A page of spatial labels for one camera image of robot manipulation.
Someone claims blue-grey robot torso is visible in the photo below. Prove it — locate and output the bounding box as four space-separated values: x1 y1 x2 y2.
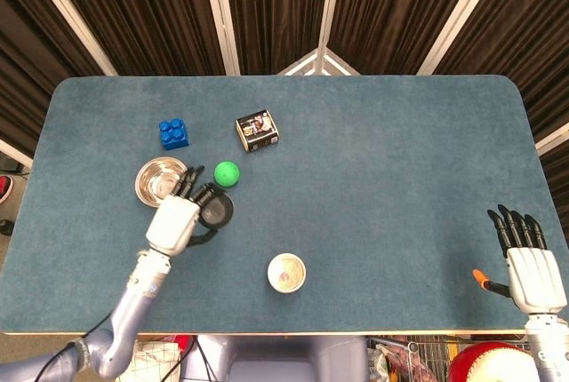
180 334 370 382

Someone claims white partition frame post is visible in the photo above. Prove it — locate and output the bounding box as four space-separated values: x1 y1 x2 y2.
535 122 569 155
20 0 119 76
0 137 35 170
417 0 506 76
316 0 346 52
199 0 241 76

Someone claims metal wire cart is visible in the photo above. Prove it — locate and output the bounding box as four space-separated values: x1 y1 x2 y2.
366 335 533 382

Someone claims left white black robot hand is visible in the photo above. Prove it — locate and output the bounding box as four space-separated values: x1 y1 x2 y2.
145 164 223 258

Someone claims red white floor item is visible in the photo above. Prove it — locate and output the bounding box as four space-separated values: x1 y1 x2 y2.
0 175 15 205

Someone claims brown pleated curtain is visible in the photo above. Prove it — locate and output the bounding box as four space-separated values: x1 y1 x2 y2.
0 0 569 187

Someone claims small printed box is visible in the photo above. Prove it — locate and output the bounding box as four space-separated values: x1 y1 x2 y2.
235 107 281 154

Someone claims white triangular frame foot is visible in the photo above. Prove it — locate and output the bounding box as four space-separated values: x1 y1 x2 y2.
277 47 359 76

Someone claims blue toy building brick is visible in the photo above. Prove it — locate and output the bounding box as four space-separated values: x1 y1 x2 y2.
158 117 190 152

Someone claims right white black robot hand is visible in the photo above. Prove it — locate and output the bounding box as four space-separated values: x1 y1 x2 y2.
471 204 564 314

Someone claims blue felt table mat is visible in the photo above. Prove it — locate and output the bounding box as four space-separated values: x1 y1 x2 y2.
0 74 550 337

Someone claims stainless steel bowl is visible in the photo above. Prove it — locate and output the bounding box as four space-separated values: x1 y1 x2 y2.
134 156 191 210

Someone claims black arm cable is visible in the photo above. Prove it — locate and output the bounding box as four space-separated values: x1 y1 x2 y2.
37 312 113 382

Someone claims black round object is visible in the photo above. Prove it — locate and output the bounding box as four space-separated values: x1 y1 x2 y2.
195 184 235 228

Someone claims green ball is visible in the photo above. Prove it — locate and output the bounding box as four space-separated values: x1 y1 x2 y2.
213 160 242 188

